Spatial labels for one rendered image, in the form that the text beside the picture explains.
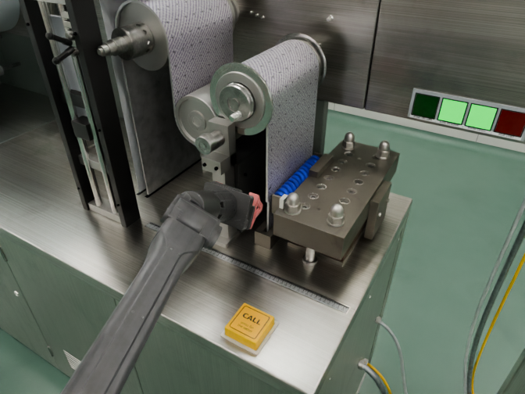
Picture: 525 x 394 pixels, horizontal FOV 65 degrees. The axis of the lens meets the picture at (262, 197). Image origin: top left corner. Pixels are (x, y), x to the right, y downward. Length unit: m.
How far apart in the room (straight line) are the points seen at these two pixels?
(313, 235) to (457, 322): 1.40
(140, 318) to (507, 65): 0.85
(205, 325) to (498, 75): 0.79
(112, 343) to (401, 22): 0.85
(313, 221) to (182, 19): 0.51
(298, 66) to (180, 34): 0.26
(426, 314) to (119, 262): 1.53
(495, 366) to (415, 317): 0.36
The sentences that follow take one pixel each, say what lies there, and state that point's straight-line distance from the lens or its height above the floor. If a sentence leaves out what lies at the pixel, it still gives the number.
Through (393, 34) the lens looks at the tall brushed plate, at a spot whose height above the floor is 1.33.
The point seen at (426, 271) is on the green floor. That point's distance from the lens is 2.36.
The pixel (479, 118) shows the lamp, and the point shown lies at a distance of 1.05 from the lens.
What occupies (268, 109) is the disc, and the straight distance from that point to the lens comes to 0.82.
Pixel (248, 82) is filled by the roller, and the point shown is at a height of 1.29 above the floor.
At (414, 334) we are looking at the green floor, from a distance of 2.06.
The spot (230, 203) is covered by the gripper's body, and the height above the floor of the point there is 1.14.
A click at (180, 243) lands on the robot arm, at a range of 0.56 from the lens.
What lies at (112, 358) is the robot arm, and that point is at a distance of 0.46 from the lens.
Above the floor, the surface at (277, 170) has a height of 1.08.
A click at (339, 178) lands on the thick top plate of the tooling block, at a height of 1.03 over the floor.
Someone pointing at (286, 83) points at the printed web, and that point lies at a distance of 0.88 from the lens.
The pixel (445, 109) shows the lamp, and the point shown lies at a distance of 1.05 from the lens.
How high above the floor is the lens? 1.57
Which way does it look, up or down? 35 degrees down
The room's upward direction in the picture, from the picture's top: straight up
